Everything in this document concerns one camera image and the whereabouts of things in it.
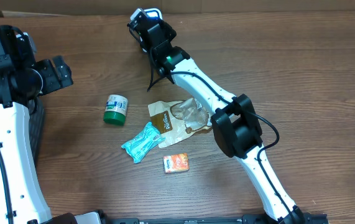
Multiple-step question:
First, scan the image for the green lid white jar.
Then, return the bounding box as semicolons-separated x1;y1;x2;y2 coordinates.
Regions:
103;95;128;126

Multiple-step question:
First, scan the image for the orange tissue pack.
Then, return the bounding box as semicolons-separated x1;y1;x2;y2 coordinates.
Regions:
163;153;190;174

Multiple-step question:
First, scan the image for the brown cardboard backdrop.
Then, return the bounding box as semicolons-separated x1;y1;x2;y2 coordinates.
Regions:
0;0;355;17

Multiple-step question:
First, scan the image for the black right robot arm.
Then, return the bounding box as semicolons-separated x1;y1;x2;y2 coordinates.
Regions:
127;8;306;223

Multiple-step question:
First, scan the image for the teal snack packet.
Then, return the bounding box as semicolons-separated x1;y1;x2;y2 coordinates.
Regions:
121;122;165;164

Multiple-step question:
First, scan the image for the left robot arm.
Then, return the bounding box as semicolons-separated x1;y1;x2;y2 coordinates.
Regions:
0;25;106;224

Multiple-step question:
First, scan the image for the white barcode scanner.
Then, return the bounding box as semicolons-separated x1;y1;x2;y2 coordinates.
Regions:
127;8;167;53

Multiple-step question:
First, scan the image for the beige brown bag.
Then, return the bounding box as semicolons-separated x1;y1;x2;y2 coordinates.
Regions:
148;98;211;148

